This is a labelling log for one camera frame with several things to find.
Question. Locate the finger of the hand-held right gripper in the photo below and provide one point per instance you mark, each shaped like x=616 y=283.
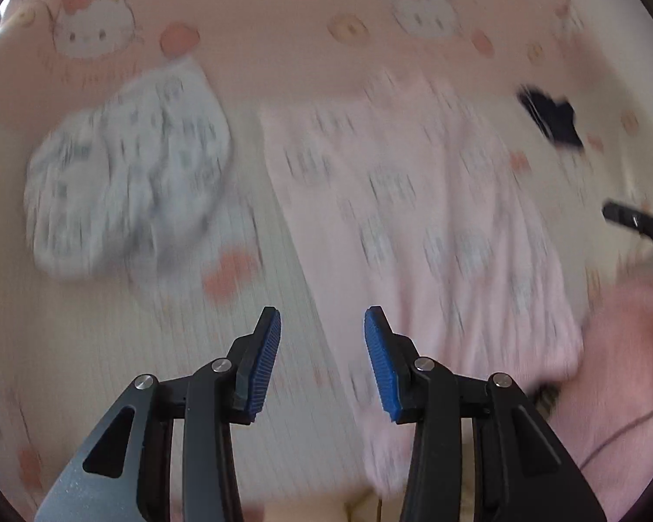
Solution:
x=639 y=223

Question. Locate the pink cartoon-print bed sheet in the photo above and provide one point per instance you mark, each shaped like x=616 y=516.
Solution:
x=304 y=49

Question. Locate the dark navy garment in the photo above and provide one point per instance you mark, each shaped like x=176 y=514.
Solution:
x=555 y=117

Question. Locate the pink printed pants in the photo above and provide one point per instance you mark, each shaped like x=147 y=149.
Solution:
x=413 y=217

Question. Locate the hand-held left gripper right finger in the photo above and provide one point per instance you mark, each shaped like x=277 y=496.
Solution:
x=378 y=359

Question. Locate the white printed garment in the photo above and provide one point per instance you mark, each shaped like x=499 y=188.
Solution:
x=136 y=174

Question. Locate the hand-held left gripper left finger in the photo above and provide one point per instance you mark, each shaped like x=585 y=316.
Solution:
x=266 y=353

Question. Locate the person's right forearm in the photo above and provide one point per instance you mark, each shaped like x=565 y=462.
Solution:
x=615 y=370

